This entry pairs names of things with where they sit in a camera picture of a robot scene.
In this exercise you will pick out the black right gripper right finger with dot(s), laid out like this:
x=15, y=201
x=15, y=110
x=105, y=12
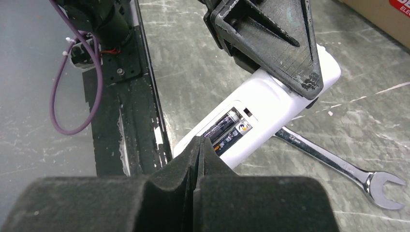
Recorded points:
x=226, y=202

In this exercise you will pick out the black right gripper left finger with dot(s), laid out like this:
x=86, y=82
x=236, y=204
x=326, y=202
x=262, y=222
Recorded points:
x=160, y=202

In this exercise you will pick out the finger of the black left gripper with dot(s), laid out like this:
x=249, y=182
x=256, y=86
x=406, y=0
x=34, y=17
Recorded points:
x=274, y=35

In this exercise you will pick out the white remote control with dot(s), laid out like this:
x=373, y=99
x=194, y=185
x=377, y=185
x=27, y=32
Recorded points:
x=264, y=102

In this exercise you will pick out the black AAA battery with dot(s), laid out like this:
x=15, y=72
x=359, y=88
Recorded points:
x=222, y=126
x=231, y=137

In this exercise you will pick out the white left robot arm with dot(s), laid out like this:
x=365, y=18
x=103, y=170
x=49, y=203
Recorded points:
x=100, y=17

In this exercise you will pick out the tan plastic toolbox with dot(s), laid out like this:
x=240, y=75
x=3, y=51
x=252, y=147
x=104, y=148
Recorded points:
x=390, y=16

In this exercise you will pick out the silver combination wrench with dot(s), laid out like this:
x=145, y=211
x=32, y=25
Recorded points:
x=370, y=182

